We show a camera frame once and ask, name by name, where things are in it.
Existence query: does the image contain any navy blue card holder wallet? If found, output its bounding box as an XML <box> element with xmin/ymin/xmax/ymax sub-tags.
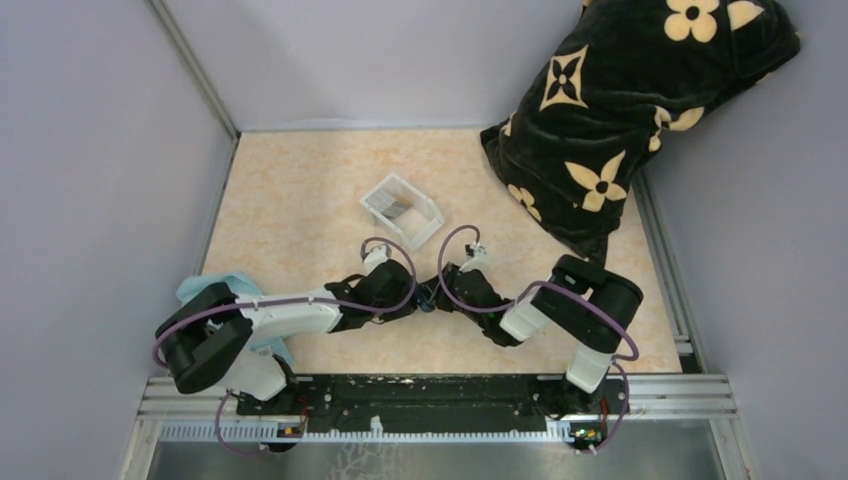
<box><xmin>416</xmin><ymin>297</ymin><xmax>435</xmax><ymax>313</ymax></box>

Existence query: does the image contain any white plastic card box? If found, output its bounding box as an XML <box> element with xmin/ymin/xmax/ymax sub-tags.
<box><xmin>359</xmin><ymin>173</ymin><xmax>445</xmax><ymax>251</ymax></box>

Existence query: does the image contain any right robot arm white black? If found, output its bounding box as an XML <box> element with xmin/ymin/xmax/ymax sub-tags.
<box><xmin>419</xmin><ymin>244</ymin><xmax>644</xmax><ymax>412</ymax></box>

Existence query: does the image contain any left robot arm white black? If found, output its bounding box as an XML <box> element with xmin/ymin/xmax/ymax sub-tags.
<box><xmin>153</xmin><ymin>240</ymin><xmax>417</xmax><ymax>414</ymax></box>

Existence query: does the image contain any grey card stack in box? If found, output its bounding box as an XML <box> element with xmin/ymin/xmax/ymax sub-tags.
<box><xmin>366</xmin><ymin>189</ymin><xmax>412</xmax><ymax>220</ymax></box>

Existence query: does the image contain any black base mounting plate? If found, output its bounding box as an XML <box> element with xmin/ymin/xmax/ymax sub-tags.
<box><xmin>236</xmin><ymin>374</ymin><xmax>629</xmax><ymax>434</ymax></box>

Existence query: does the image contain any light blue cloth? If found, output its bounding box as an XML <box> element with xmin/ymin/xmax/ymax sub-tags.
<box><xmin>175</xmin><ymin>271</ymin><xmax>296</xmax><ymax>366</ymax></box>

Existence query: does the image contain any black floral patterned pillow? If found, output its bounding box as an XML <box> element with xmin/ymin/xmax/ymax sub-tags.
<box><xmin>480</xmin><ymin>1</ymin><xmax>801</xmax><ymax>265</ymax></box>

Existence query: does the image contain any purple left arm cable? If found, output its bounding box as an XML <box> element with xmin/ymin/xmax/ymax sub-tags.
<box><xmin>152</xmin><ymin>237</ymin><xmax>419</xmax><ymax>457</ymax></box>

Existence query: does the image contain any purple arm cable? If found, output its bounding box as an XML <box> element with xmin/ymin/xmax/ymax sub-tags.
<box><xmin>437</xmin><ymin>225</ymin><xmax>641</xmax><ymax>455</ymax></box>
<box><xmin>152</xmin><ymin>237</ymin><xmax>419</xmax><ymax>457</ymax></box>

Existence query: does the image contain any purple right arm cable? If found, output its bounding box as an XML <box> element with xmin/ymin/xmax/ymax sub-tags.
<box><xmin>437</xmin><ymin>225</ymin><xmax>641</xmax><ymax>455</ymax></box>

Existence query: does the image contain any aluminium side rail right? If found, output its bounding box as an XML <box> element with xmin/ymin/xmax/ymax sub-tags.
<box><xmin>634</xmin><ymin>172</ymin><xmax>705</xmax><ymax>374</ymax></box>

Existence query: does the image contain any aluminium front rail frame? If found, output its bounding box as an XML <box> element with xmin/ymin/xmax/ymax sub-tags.
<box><xmin>137</xmin><ymin>374</ymin><xmax>738</xmax><ymax>444</ymax></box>

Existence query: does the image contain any aluminium corner post left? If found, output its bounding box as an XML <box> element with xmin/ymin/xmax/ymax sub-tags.
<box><xmin>144</xmin><ymin>0</ymin><xmax>241</xmax><ymax>142</ymax></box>

